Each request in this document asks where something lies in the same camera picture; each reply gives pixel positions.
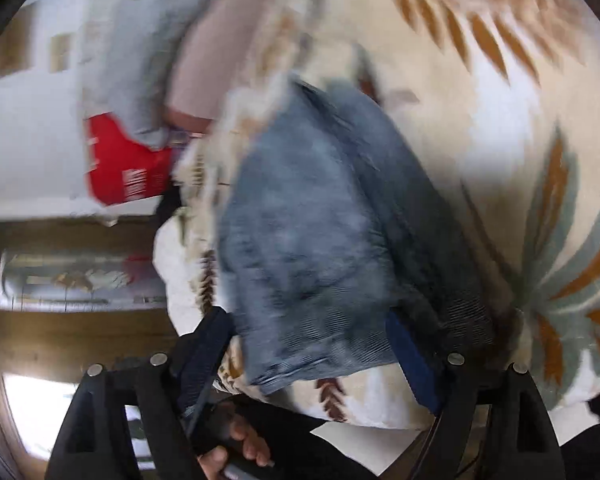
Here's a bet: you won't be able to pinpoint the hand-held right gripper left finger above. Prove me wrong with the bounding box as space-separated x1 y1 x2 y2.
45 306 237 480

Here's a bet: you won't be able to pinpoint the red shopping bag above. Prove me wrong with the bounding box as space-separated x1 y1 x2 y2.
86 112 177 207

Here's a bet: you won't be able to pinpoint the large beige wall switch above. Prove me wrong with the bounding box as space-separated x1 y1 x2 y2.
0 9 35 82

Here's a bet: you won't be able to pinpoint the grey quilted pillow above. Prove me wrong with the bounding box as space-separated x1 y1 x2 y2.
79 0 223 151

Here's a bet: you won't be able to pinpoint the blue denim pants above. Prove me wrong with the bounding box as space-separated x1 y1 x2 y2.
216 79 523 397

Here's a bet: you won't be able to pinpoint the black cloth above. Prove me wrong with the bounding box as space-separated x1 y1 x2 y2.
154 187 187 233

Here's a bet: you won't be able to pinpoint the wooden door with glass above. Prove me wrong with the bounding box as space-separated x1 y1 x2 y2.
0 219 183 480

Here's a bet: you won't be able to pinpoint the brown sofa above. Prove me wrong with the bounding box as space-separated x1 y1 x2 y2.
166 0 286 133

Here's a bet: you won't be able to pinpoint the white speckled cloth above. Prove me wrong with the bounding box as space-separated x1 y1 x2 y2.
151 217 221 338

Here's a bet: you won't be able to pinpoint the small beige wall switch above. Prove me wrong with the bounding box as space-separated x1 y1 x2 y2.
49 33 74 74

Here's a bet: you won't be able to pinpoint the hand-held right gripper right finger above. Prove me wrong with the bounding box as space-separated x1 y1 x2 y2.
384 311 567 480

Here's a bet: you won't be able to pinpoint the person's left hand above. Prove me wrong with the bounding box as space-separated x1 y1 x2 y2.
197 410 276 480

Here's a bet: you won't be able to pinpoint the leaf print blanket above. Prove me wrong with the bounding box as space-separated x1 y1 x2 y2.
152 0 600 432

